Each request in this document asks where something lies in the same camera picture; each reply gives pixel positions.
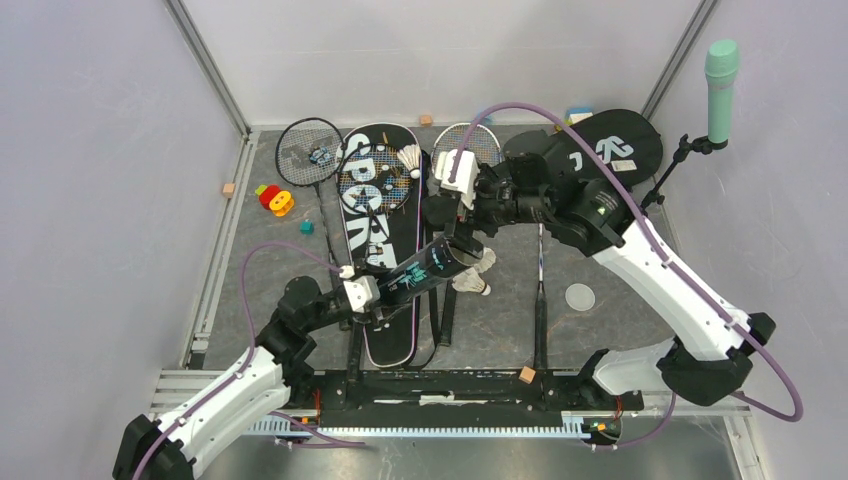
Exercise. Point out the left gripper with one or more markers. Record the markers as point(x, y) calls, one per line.
point(365, 309)

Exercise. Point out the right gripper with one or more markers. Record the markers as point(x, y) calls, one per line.
point(487, 176)

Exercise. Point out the black shuttlecock tube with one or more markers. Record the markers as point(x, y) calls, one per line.
point(433, 265)

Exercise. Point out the white shuttlecock floor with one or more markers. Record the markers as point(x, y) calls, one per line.
point(486, 261)

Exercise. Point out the white shuttlecock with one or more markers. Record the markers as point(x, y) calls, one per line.
point(410, 156)
point(470, 281)

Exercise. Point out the translucent tube lid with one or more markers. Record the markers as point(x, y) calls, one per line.
point(580, 297)

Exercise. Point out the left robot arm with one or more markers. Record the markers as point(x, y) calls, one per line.
point(185, 441)

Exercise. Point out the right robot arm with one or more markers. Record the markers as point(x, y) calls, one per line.
point(709, 355)

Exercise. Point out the teal cube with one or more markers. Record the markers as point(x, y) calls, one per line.
point(307, 227)

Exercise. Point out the white shuttlecock on racket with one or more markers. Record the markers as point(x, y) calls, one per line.
point(410, 156)

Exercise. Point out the black racket on bag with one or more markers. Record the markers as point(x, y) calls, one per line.
point(372, 180)

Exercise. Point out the black sport racket bag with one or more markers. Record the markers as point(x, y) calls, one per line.
point(386, 240)

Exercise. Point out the black white shaft racket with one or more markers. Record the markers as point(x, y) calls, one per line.
point(540, 358)

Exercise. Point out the red yellow toy blocks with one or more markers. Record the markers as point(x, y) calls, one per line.
point(274, 199)

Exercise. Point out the small wooden cube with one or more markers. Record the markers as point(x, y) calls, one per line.
point(527, 375)

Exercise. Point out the black racket far left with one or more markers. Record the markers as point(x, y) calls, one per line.
point(292, 152)

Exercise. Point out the green blue blocks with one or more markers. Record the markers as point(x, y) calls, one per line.
point(577, 114)

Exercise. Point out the black crossway racket bag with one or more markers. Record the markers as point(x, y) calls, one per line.
point(616, 146)

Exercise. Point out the green microphone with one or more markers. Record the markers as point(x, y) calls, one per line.
point(721, 68)

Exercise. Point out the white frame racket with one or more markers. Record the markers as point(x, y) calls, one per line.
point(482, 143)

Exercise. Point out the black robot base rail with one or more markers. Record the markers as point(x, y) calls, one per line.
point(454, 398)

